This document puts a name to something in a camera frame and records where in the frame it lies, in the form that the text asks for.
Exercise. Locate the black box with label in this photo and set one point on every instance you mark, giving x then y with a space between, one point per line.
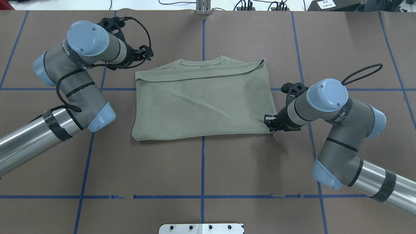
334 5

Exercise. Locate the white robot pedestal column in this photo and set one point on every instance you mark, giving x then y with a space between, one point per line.
209 228

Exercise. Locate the aluminium frame post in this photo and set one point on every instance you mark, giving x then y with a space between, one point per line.
203 7

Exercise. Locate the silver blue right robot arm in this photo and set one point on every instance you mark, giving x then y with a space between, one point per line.
352 122

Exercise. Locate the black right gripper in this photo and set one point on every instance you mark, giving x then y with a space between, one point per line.
283 119

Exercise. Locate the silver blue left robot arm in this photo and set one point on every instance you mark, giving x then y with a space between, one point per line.
87 45

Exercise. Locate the olive green long-sleeve shirt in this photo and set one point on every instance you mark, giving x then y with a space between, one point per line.
186 99

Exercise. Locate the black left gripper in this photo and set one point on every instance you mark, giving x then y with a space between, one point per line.
131 54

